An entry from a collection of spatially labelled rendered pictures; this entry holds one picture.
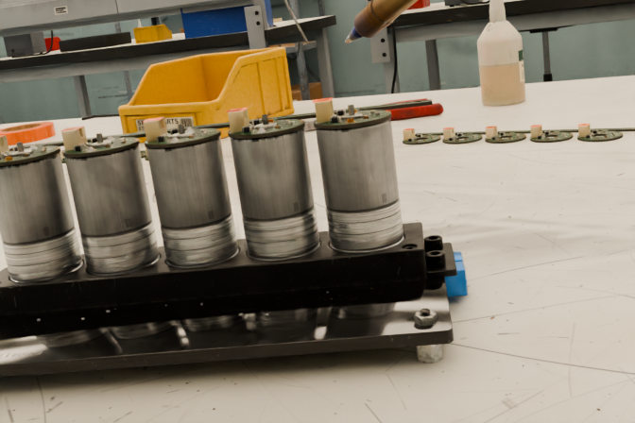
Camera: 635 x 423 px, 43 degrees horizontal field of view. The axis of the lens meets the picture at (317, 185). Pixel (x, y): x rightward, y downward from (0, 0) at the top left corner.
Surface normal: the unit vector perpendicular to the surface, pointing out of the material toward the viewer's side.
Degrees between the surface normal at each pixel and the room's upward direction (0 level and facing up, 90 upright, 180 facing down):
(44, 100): 90
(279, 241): 90
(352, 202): 90
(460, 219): 0
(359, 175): 90
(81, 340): 0
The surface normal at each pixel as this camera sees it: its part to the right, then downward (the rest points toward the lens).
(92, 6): -0.36, 0.26
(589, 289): -0.13, -0.96
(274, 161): 0.21, 0.20
